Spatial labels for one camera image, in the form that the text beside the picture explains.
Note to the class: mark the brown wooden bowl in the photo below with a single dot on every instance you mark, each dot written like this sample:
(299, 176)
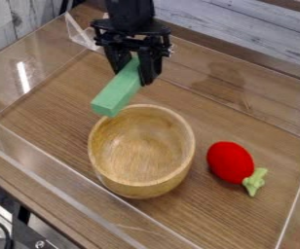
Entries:
(141, 150)

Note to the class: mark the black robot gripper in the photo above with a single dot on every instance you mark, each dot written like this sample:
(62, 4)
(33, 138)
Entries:
(130, 30)

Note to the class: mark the black table clamp mount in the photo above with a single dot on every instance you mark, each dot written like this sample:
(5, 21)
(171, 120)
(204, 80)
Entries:
(21, 236)

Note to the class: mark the green rectangular block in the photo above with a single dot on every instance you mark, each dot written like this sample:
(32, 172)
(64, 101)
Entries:
(114, 96)

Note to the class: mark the clear acrylic corner bracket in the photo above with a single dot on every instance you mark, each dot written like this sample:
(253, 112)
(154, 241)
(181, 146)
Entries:
(81, 36)

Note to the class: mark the red plush strawberry toy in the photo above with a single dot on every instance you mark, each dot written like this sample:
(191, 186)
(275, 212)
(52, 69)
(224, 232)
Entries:
(232, 164)

